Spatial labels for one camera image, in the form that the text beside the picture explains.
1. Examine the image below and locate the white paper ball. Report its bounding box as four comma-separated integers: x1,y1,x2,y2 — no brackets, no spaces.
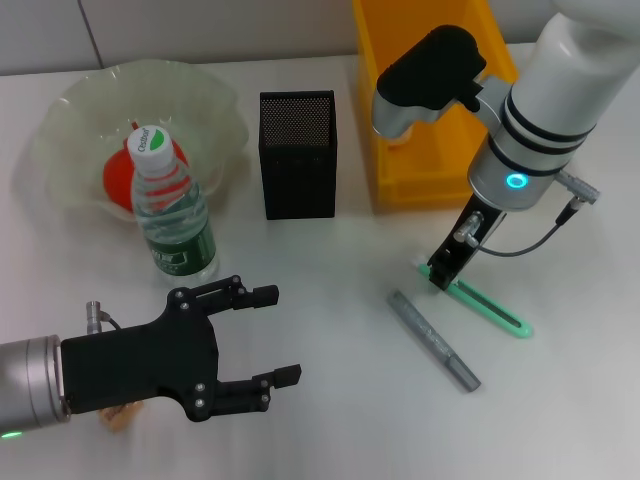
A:
387,122,415,147

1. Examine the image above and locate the gripper cable with plug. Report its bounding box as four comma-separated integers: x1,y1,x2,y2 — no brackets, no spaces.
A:
452,169,602,258
83,299,125,335

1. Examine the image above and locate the right gripper cable with plug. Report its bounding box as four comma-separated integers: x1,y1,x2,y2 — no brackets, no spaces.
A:
452,169,602,258

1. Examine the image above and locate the right wrist camera housing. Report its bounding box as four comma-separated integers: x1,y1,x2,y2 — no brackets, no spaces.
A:
370,25,489,140

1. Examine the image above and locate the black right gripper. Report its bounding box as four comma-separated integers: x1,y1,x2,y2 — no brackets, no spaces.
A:
428,193,507,293

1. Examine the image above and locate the grey marker pen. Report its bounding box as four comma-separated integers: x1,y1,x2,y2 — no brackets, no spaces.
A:
385,288,482,394

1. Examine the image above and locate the clear green-label water bottle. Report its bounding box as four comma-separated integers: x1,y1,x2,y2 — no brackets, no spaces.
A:
124,124,220,290

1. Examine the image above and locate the mint green utility knife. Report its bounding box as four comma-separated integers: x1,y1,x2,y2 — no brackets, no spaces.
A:
414,257,534,341

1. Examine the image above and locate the left gripper cable with plug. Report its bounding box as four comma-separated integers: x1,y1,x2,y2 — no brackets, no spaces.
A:
83,299,125,335

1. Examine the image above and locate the wavy green glass fruit plate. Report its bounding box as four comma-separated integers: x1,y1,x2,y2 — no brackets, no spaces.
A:
30,58,250,222

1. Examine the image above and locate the yellow plastic bin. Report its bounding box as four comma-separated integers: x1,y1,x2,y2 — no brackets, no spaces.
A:
351,0,521,206

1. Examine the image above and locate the black mesh pen holder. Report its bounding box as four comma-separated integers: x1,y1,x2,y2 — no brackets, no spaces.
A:
258,90,338,221

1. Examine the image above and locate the orange toy fruit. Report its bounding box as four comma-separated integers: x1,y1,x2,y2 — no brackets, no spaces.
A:
103,119,190,214

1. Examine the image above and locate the small tan eraser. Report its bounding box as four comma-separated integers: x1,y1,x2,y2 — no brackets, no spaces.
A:
98,401,147,433

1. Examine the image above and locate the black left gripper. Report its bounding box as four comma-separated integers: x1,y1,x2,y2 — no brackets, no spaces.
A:
59,274,303,424

